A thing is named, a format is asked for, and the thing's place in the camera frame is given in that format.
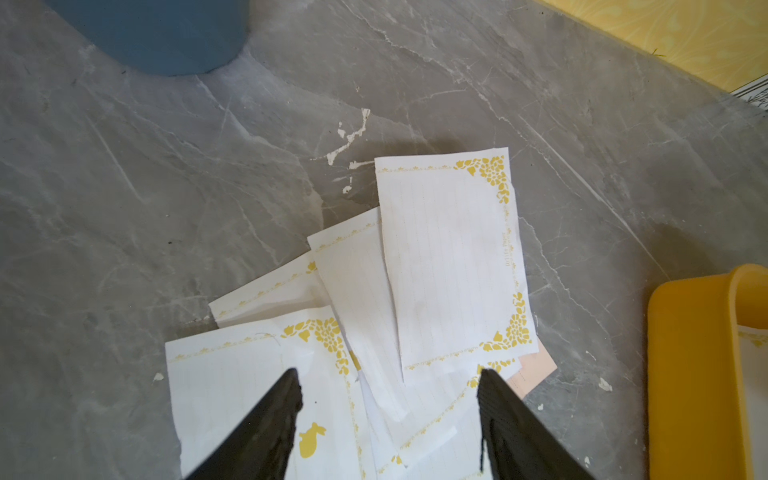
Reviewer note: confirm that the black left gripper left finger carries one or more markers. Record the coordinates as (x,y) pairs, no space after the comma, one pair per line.
(260,446)

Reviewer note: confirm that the yellow plastic storage box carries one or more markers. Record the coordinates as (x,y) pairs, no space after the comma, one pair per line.
(698,424)

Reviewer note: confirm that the stationery paper stack in box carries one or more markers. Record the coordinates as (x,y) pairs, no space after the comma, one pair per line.
(753,349)

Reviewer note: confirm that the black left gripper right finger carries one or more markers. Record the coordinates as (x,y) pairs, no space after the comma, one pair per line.
(518,445)

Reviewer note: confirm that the white yellow-flowered stationery sheet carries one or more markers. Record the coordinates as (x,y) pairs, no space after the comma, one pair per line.
(437,437)

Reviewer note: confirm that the blue plant pot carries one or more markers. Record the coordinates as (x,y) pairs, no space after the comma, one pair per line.
(162,37)

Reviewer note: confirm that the pink stationery sheet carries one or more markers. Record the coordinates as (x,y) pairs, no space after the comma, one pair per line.
(535,368)

